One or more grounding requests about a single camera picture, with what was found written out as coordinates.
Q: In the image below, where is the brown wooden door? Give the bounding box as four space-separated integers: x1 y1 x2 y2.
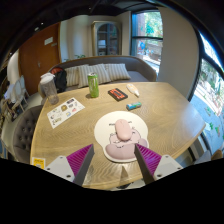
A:
18 22 62 96

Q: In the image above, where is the black and red box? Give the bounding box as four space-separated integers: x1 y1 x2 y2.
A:
107 87 129 102

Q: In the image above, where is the small teal box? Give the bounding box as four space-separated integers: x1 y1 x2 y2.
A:
125 101 143 111

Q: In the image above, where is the glass-door cabinet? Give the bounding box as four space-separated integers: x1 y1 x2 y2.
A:
91 20 123 57

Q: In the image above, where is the pink computer mouse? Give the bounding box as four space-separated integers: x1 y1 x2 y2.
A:
114 118 133 142

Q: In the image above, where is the yellow and white card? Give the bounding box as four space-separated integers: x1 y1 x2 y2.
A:
31 156 47 170

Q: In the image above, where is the white sticker sheet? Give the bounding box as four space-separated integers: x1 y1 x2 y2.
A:
46 97 86 130

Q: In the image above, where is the black and red backpack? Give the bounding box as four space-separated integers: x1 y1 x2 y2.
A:
50 67 68 94

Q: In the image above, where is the group of white chairs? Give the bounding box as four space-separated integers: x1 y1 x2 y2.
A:
4 74 29 114

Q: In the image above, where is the grey tufted armchair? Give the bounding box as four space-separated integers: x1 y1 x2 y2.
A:
12 104 44 165

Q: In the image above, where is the grey curved sofa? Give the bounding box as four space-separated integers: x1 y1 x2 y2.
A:
37 55 158 98

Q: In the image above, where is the white mouse pad, pink rest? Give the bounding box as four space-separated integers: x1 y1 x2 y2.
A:
93 110 149 164

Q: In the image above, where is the white tube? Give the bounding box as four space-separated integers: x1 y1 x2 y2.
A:
125 83 141 98

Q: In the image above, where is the green drink can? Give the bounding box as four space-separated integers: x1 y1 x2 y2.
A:
87 72 100 99

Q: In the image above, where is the black-framed window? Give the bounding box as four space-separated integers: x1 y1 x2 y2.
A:
130 10 164 76
188 31 224 158

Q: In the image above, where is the white door sign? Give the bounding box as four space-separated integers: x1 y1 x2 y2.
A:
43 36 54 46

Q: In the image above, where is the striped cushion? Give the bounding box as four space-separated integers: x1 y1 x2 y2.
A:
64 66 81 88
78 63 112 88
104 63 132 82

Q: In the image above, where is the clear shaker bottle, white lid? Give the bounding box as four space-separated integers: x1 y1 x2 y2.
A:
39 73 60 106

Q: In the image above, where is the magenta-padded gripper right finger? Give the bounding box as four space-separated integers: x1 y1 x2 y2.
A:
133 143 184 185

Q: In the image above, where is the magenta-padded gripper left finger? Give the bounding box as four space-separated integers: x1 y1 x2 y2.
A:
44 143 96 187

